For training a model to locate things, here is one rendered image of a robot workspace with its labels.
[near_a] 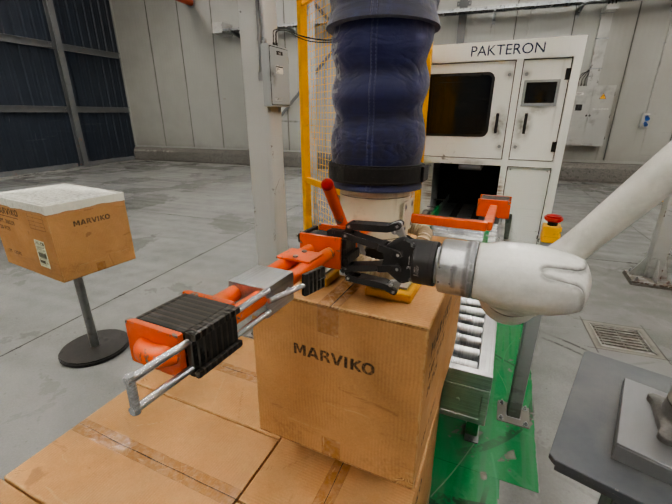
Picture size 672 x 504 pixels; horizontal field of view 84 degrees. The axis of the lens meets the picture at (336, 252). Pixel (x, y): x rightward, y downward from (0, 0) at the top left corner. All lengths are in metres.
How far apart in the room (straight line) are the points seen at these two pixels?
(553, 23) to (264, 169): 8.62
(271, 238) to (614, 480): 1.92
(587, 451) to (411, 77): 0.87
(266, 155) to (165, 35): 11.33
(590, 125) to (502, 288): 9.42
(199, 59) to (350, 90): 11.90
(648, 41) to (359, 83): 9.82
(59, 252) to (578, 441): 2.23
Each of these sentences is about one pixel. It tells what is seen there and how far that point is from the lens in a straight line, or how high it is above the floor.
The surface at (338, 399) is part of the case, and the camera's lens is 0.88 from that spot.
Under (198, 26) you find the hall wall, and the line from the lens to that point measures 12.73.
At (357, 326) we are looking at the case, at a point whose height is 1.04.
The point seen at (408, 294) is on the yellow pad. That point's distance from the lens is 0.78.
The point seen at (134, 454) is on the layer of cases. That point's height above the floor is 0.54.
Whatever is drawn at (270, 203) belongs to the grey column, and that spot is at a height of 0.93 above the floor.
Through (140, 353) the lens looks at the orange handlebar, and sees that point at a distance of 0.42.
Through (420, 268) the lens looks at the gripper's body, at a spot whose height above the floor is 1.20.
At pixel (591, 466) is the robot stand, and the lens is 1.04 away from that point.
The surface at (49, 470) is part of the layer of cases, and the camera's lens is 1.38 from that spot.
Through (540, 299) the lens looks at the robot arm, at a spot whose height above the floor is 1.19.
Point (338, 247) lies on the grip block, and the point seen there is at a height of 1.21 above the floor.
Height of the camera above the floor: 1.43
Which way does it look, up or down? 20 degrees down
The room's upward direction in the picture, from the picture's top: straight up
